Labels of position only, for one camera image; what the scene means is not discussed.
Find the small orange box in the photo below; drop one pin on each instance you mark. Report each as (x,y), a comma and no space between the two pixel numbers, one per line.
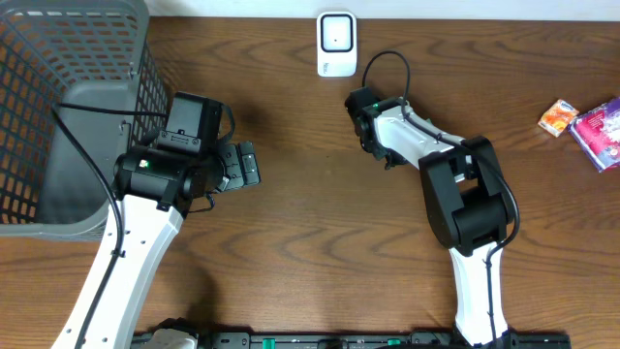
(558,117)

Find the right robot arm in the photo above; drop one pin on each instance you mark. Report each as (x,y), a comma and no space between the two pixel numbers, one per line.
(468,203)

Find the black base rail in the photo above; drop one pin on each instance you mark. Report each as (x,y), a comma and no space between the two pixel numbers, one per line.
(367,341)

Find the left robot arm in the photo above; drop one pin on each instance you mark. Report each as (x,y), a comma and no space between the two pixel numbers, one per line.
(154,191)

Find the grey plastic mesh basket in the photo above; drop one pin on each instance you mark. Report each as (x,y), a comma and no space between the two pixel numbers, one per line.
(79,87)

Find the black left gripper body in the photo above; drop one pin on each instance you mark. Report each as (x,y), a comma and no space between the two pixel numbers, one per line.
(244,162)

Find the purple red tissue pack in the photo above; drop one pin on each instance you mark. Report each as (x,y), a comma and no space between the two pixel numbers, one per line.
(597,134)

